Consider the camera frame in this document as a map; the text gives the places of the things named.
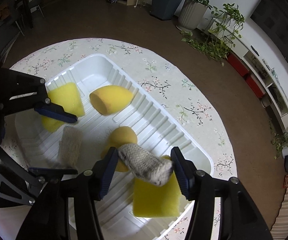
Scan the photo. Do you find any white television console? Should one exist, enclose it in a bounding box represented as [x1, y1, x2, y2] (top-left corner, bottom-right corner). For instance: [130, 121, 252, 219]
[230, 27, 288, 136]

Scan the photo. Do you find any yellow egg-shaped sponge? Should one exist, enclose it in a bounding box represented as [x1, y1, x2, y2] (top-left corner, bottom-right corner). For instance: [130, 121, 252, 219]
[101, 126, 138, 172]
[89, 85, 134, 116]

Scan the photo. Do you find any yellow rectangular sponge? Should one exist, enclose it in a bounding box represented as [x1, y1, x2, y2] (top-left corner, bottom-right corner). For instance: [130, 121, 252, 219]
[133, 155, 184, 218]
[41, 82, 86, 133]

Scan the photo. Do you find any beige knitted loofah pad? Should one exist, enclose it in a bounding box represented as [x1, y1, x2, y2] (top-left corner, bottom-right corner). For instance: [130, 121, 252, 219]
[118, 144, 173, 187]
[56, 126, 82, 169]

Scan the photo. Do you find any white ribbed planter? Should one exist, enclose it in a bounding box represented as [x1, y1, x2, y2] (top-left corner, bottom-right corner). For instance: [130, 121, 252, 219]
[177, 0, 208, 31]

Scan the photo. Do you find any hanging vine plant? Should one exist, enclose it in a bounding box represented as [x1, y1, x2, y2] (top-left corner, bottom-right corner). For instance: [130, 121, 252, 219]
[269, 112, 288, 159]

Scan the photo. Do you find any red storage box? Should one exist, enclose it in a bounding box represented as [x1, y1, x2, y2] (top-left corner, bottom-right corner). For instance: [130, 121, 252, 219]
[226, 52, 249, 77]
[245, 74, 268, 99]

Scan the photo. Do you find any white plastic tray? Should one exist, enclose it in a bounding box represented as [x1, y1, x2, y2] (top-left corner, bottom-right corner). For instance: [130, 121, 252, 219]
[14, 53, 214, 239]

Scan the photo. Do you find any dark blue square planter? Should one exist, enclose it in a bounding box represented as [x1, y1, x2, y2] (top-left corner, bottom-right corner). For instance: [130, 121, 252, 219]
[150, 0, 187, 21]

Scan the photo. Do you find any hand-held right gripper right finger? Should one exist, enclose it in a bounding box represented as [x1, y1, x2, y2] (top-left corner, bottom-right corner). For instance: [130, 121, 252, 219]
[171, 147, 271, 240]

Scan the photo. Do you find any dark dining chair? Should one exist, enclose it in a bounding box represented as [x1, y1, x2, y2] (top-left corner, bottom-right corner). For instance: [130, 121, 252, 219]
[8, 0, 45, 36]

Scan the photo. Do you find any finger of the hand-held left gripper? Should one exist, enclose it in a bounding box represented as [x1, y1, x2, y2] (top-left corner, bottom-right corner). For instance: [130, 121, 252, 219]
[0, 142, 78, 205]
[0, 68, 78, 124]

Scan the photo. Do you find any trailing vine plant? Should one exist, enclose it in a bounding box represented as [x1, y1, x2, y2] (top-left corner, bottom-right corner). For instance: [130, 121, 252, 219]
[181, 3, 245, 67]

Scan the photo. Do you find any wall television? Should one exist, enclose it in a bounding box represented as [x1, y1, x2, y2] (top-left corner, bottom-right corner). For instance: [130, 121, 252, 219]
[250, 0, 288, 64]

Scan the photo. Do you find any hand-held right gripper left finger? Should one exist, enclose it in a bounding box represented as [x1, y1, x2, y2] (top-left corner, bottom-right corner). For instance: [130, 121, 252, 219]
[17, 147, 120, 240]

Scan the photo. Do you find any small green potted plant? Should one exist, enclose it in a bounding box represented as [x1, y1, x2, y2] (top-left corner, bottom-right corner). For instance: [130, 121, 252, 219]
[186, 0, 213, 9]

